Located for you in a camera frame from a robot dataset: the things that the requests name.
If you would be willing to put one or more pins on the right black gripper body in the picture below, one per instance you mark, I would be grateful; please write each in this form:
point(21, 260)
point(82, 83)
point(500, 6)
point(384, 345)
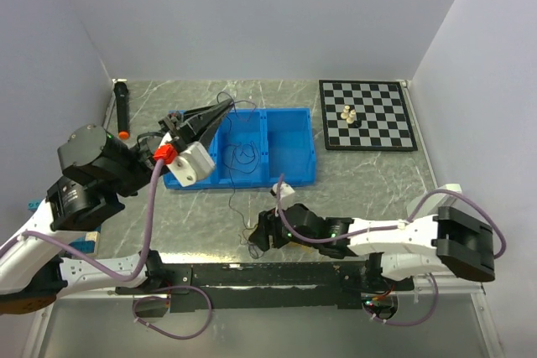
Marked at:
point(269, 222)

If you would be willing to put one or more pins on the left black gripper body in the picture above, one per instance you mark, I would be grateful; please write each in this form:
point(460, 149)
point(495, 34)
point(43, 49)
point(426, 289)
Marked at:
point(178, 128)

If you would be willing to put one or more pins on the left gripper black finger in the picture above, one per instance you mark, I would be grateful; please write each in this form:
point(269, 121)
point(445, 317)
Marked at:
point(203, 118)
point(205, 138)

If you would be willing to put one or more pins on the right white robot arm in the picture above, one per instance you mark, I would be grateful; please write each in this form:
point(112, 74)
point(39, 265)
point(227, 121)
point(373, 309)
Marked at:
point(447, 241)

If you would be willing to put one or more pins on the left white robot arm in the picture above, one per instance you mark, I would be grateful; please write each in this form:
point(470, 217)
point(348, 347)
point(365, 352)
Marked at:
point(39, 263)

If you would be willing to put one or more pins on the blue three-compartment bin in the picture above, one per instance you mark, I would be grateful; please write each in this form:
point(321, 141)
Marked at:
point(252, 148)

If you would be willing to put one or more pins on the black marker orange cap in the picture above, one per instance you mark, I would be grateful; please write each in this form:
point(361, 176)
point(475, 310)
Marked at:
point(121, 93)

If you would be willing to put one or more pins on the cream chess piece left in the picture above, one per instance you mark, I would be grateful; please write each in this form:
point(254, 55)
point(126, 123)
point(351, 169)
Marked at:
point(345, 112)

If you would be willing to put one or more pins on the cream chess piece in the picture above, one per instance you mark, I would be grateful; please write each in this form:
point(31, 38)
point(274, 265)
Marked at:
point(351, 117)
point(345, 112)

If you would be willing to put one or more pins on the cream chess piece right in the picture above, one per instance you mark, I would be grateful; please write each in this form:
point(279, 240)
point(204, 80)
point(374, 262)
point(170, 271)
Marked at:
point(351, 117)

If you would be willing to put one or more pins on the blue white brick stack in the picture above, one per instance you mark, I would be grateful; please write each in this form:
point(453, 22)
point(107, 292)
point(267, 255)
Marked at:
point(88, 243)

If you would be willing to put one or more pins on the black and white chessboard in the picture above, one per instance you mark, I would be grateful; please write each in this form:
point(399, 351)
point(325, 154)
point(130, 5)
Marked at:
point(379, 105)

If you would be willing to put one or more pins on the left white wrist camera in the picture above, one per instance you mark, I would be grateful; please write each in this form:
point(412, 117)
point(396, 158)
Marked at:
point(190, 166)

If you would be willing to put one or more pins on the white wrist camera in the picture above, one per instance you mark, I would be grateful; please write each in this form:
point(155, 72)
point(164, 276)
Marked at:
point(190, 166)
point(287, 195)

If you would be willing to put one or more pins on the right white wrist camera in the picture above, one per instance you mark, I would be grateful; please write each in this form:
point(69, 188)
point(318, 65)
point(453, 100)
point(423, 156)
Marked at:
point(287, 195)

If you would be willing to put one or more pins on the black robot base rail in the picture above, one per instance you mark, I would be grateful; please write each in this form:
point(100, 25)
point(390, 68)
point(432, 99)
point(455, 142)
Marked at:
point(253, 285)

